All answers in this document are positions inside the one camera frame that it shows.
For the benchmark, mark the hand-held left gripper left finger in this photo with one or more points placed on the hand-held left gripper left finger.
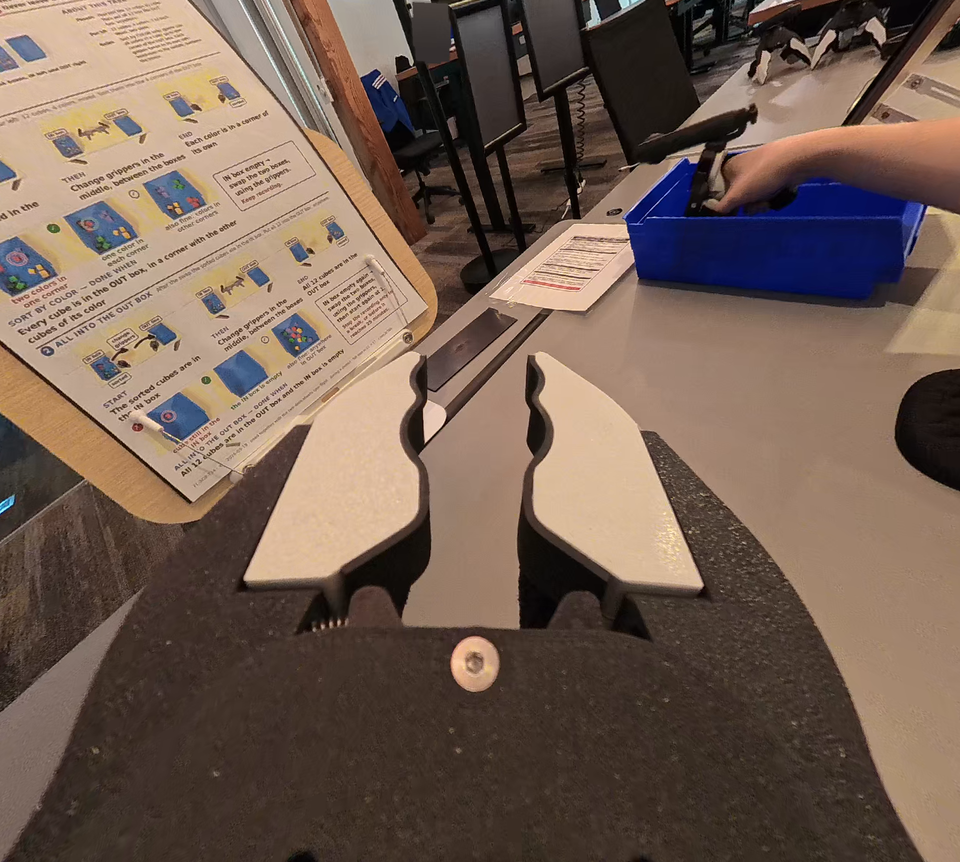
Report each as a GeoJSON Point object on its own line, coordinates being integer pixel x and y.
{"type": "Point", "coordinates": [337, 487]}

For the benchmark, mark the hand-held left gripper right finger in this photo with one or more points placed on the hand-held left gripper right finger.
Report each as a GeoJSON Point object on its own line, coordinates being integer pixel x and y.
{"type": "Point", "coordinates": [607, 487]}

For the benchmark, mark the blue plastic bin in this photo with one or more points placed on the blue plastic bin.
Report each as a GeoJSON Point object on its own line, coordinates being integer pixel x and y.
{"type": "Point", "coordinates": [772, 247]}

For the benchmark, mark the person's right forearm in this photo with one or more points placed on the person's right forearm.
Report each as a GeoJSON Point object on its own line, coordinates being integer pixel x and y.
{"type": "Point", "coordinates": [870, 157]}

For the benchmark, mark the white stand base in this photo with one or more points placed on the white stand base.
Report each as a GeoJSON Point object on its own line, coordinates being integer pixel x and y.
{"type": "Point", "coordinates": [433, 421]}

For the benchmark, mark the spare black white gripper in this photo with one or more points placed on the spare black white gripper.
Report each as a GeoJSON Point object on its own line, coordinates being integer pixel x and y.
{"type": "Point", "coordinates": [780, 45]}
{"type": "Point", "coordinates": [851, 26]}

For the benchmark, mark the paper in plastic sleeve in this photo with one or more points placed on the paper in plastic sleeve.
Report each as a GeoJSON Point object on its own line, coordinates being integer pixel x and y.
{"type": "Point", "coordinates": [577, 262]}

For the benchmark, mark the black display on stand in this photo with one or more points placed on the black display on stand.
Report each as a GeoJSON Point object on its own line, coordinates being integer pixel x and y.
{"type": "Point", "coordinates": [555, 15]}
{"type": "Point", "coordinates": [487, 75]}

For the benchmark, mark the black desk inlay plate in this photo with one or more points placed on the black desk inlay plate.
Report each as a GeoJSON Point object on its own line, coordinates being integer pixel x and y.
{"type": "Point", "coordinates": [469, 352]}

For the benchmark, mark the wooden display board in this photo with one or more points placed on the wooden display board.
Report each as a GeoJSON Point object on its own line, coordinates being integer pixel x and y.
{"type": "Point", "coordinates": [356, 191]}

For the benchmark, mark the blue jacket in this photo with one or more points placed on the blue jacket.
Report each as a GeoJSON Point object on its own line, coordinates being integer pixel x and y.
{"type": "Point", "coordinates": [386, 101]}

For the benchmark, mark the printed instruction sheet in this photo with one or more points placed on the printed instruction sheet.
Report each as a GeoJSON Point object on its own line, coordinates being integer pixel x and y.
{"type": "Point", "coordinates": [187, 202]}

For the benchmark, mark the wooden column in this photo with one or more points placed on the wooden column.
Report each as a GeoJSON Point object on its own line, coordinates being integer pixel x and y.
{"type": "Point", "coordinates": [322, 52]}

